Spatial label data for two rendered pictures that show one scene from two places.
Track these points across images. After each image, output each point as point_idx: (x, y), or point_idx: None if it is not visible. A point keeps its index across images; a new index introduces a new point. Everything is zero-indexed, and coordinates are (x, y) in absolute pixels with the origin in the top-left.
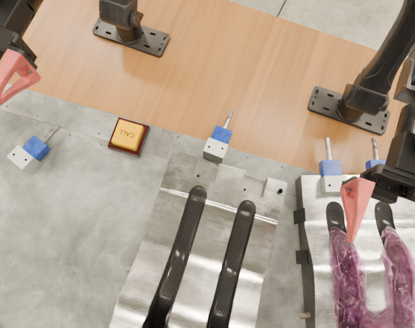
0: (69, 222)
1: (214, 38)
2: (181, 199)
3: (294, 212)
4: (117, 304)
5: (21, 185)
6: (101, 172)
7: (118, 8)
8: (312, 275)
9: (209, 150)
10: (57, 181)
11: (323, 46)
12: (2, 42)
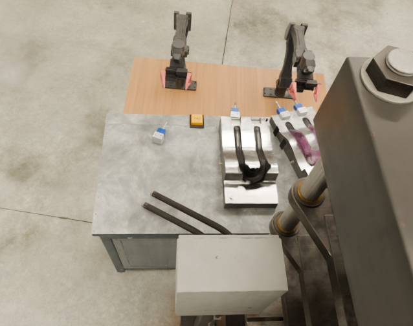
0: (185, 158)
1: (215, 79)
2: (231, 131)
3: (274, 131)
4: (225, 164)
5: (158, 149)
6: (190, 137)
7: None
8: (289, 144)
9: (233, 115)
10: (173, 144)
11: (260, 72)
12: (185, 71)
